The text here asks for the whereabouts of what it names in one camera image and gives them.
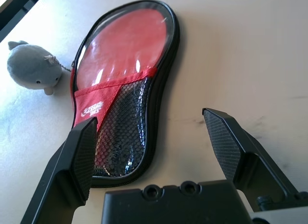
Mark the black red paddle case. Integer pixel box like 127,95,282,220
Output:
69,0,181,187

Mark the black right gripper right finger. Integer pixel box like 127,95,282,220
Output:
202,107,301,203

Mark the red ping-pong paddle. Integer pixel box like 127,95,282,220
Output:
77,9,169,87

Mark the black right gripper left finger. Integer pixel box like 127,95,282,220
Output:
20,117,99,224

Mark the grey white plush keychain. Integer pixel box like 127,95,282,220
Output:
6,40,74,96

